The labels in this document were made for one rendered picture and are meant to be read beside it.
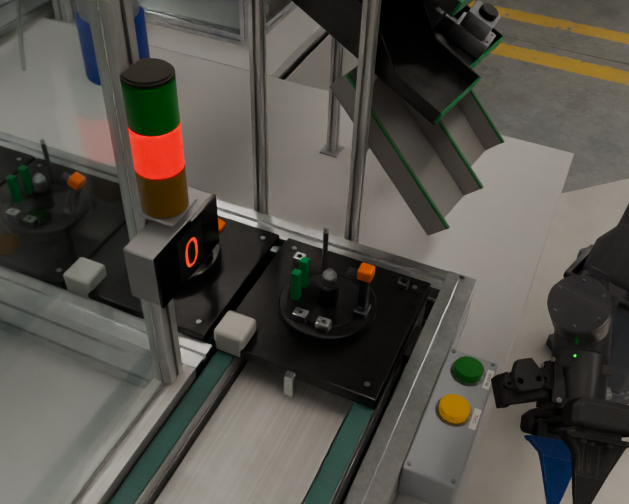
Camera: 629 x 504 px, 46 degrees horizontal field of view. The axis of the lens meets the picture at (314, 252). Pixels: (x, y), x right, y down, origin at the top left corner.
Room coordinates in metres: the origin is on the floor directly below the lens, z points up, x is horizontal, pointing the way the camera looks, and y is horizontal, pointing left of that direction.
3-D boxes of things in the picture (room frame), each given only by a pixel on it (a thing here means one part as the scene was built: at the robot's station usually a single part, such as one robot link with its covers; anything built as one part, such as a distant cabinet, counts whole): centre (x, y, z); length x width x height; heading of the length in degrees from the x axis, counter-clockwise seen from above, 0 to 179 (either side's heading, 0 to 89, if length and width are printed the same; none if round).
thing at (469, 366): (0.64, -0.22, 0.96); 0.04 x 0.04 x 0.02
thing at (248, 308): (0.73, -0.02, 0.96); 0.24 x 0.24 x 0.02; 68
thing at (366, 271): (0.72, -0.06, 1.04); 0.04 x 0.02 x 0.08; 68
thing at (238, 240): (0.83, 0.21, 1.01); 0.24 x 0.24 x 0.13; 68
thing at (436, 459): (0.57, -0.19, 0.93); 0.21 x 0.07 x 0.06; 158
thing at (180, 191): (0.60, 0.16, 1.28); 0.05 x 0.05 x 0.05
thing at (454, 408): (0.57, -0.19, 0.96); 0.04 x 0.04 x 0.02
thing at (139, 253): (0.60, 0.16, 1.29); 0.12 x 0.05 x 0.25; 158
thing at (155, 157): (0.60, 0.16, 1.33); 0.05 x 0.05 x 0.05
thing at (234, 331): (0.68, 0.10, 0.97); 0.05 x 0.05 x 0.04; 68
